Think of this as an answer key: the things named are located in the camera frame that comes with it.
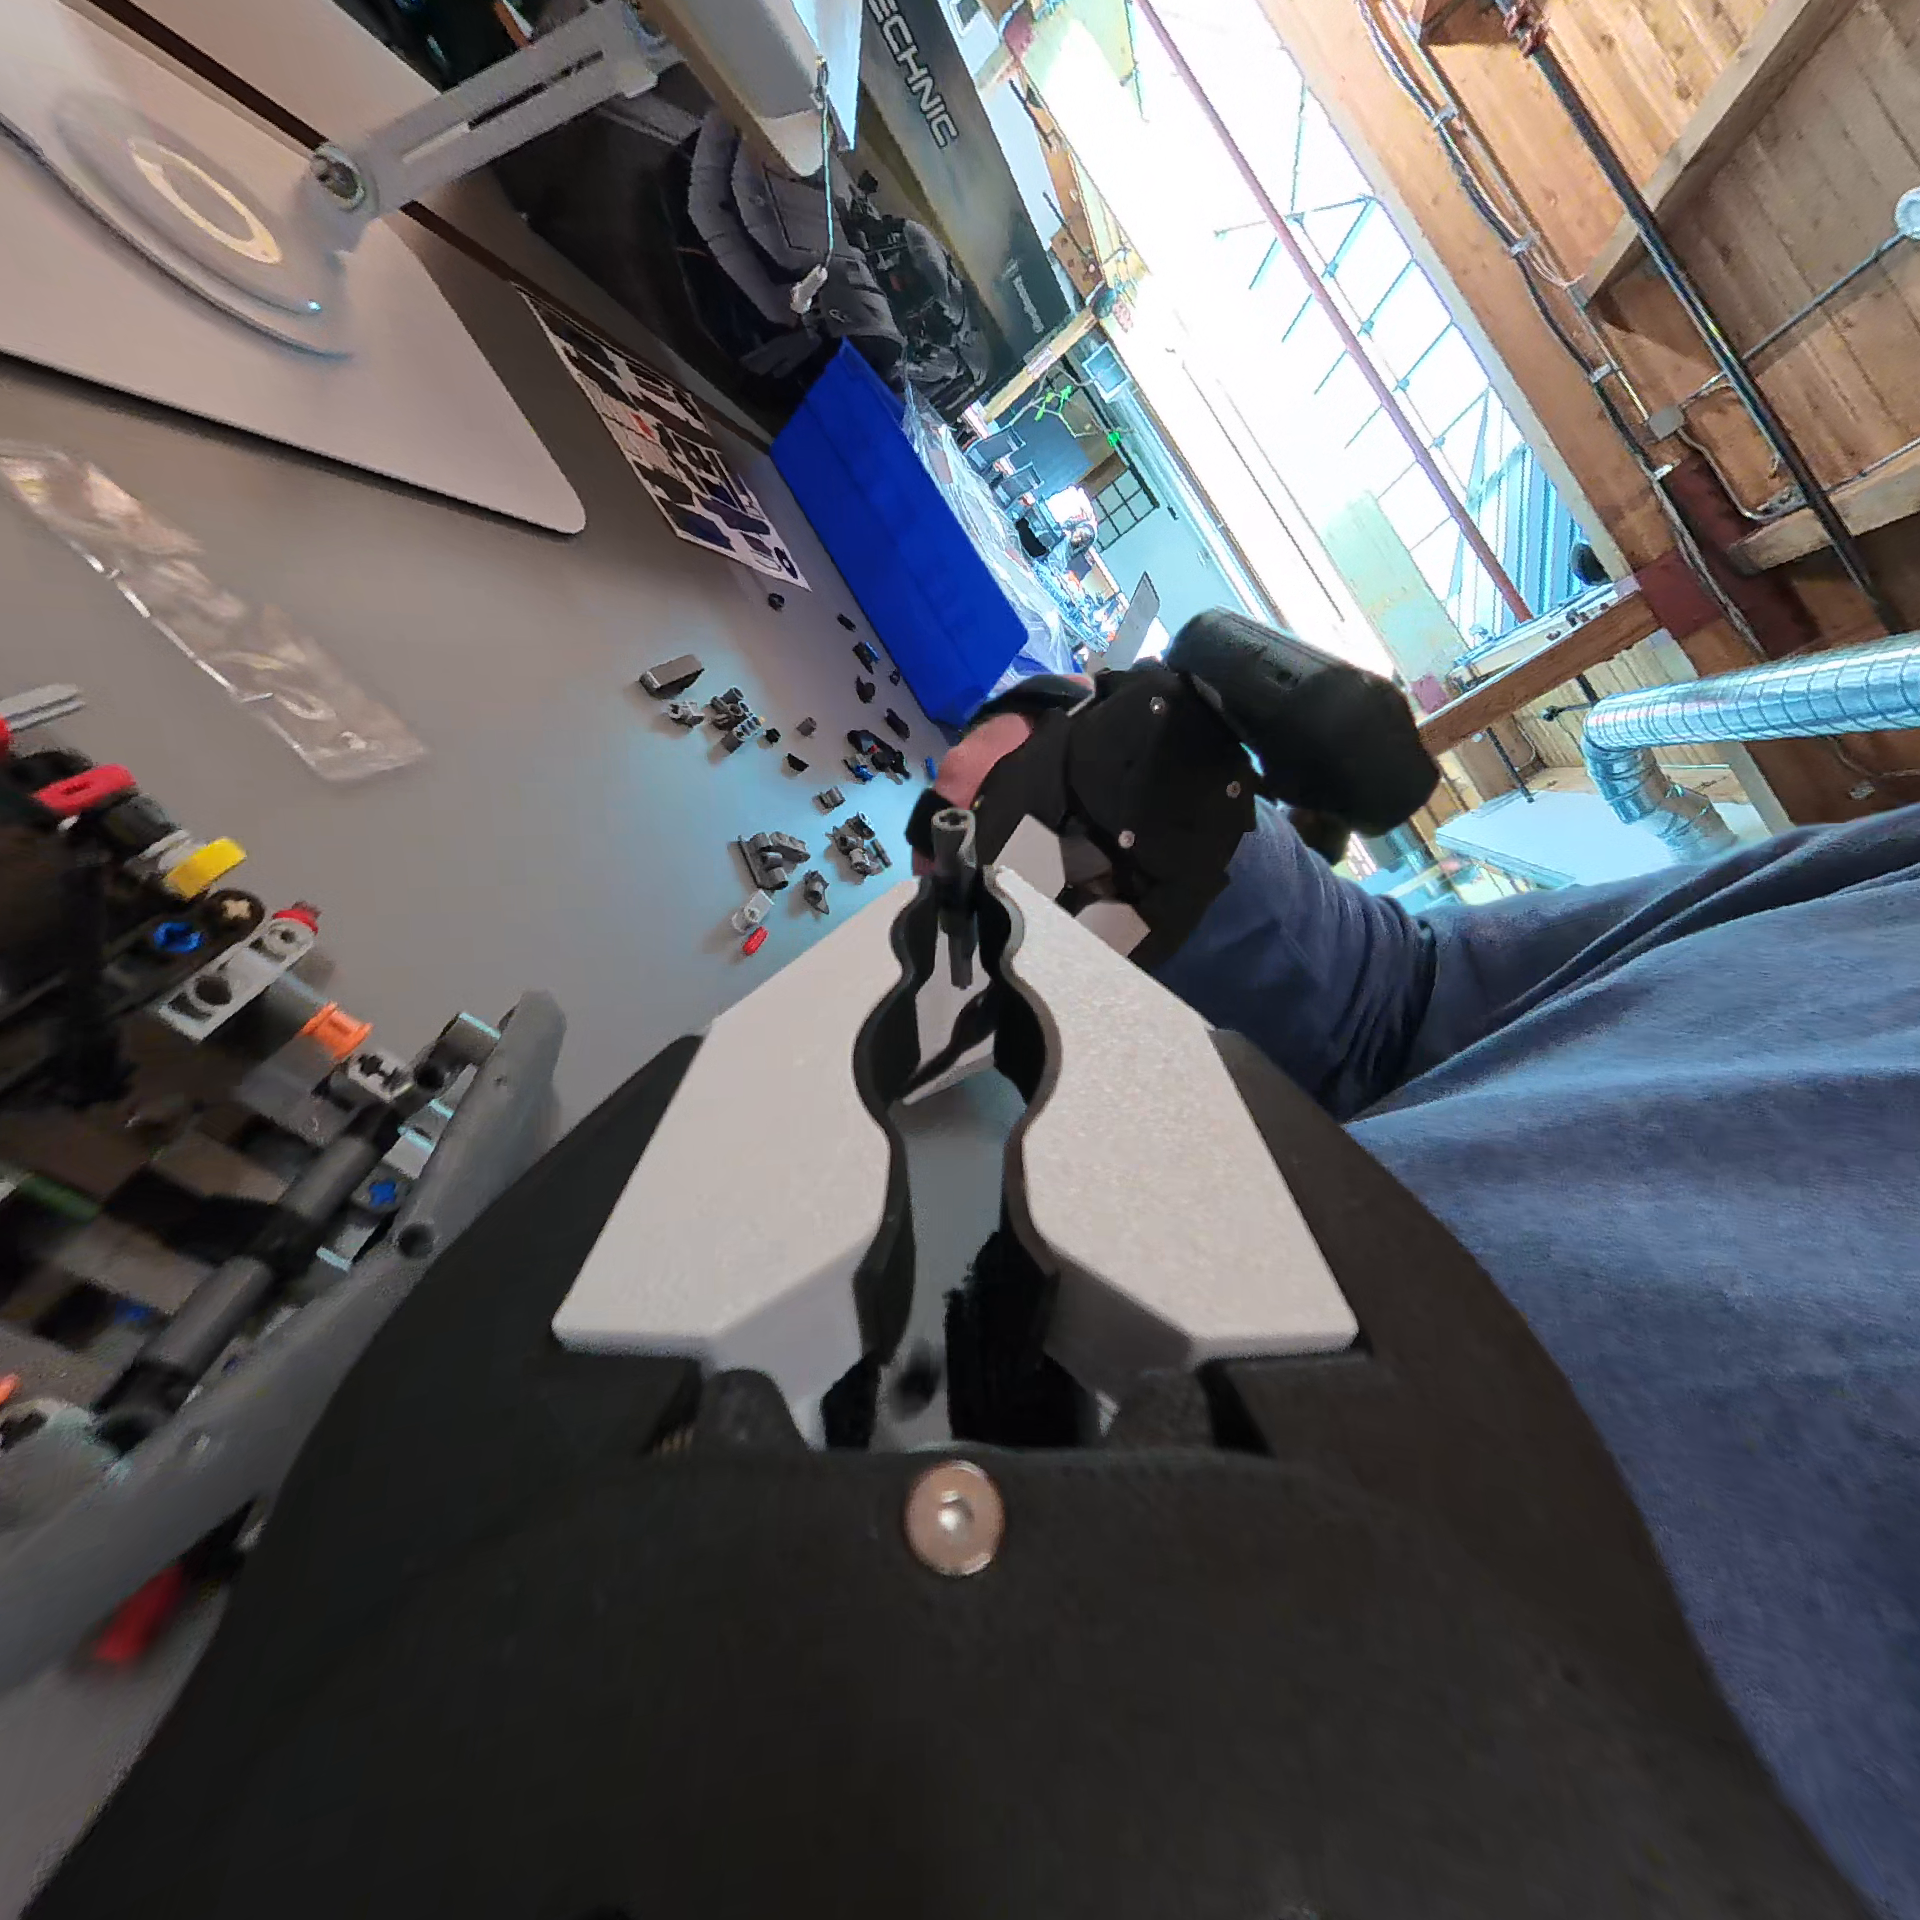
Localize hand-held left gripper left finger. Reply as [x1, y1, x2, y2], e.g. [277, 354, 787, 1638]
[552, 872, 922, 1448]

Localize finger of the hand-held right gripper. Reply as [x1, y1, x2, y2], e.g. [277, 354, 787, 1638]
[897, 983, 1004, 1108]

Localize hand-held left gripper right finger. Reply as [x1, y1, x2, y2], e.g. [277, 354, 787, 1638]
[984, 870, 1361, 1441]

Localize small grey lego axle assembly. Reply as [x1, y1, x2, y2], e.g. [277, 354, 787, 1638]
[928, 804, 981, 992]

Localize person's right forearm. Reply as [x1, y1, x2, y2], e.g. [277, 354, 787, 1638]
[1155, 802, 1442, 1120]

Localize scattered loose lego pieces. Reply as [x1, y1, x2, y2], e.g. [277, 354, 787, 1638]
[637, 585, 922, 961]

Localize large lego car chassis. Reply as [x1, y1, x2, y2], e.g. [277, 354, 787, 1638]
[0, 681, 570, 1696]

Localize black lego set box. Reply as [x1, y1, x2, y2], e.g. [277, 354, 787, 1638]
[496, 0, 1085, 424]

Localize person's right hand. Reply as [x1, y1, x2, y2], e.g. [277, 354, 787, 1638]
[932, 702, 1069, 846]

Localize crumpled clear plastic bags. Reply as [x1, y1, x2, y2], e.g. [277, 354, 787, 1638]
[897, 385, 1085, 676]

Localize blue plastic bin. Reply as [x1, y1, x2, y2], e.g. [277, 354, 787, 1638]
[769, 336, 1082, 732]

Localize sticker sheet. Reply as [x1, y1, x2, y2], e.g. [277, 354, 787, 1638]
[522, 288, 812, 593]

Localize empty clear plastic bag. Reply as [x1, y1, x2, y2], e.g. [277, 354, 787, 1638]
[0, 438, 433, 783]

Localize silver ventilation duct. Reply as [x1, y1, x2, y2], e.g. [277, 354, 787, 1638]
[1579, 631, 1920, 860]

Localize white toggle cord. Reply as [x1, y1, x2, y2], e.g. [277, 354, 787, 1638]
[787, 60, 838, 313]

